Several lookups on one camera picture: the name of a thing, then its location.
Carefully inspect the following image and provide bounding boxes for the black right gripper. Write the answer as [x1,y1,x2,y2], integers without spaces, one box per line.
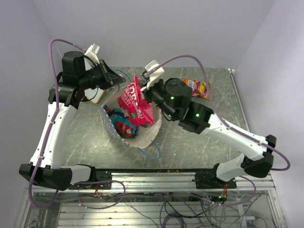
[138,77,178,119]

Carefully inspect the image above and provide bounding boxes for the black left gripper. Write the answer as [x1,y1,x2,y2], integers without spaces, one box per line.
[79,59,127,90]

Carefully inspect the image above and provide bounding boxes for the pink red snack bag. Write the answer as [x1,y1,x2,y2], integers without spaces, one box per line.
[117,76,154,126]

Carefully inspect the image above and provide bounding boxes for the checkered blue paper bag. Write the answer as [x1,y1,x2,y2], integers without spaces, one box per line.
[99,86,162,161]

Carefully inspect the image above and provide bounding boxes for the orange snack packet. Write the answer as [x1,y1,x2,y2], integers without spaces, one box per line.
[183,78,209,99]

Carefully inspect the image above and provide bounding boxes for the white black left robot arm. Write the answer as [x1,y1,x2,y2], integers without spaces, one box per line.
[19,50,126,191]

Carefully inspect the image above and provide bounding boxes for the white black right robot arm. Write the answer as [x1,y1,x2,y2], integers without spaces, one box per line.
[140,78,276,189]

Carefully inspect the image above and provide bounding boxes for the yellow framed whiteboard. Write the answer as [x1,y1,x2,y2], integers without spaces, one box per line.
[85,87,105,104]

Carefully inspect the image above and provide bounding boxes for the light blue snack packet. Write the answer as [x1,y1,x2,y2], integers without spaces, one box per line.
[109,108,127,121]

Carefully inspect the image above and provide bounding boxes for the red small snack packet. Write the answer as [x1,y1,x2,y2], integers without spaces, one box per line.
[114,119,137,138]

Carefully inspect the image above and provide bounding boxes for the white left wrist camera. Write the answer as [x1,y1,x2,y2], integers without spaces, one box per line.
[85,43,100,65]

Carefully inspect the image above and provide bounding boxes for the aluminium rail frame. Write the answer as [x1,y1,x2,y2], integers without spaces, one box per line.
[15,169,286,228]

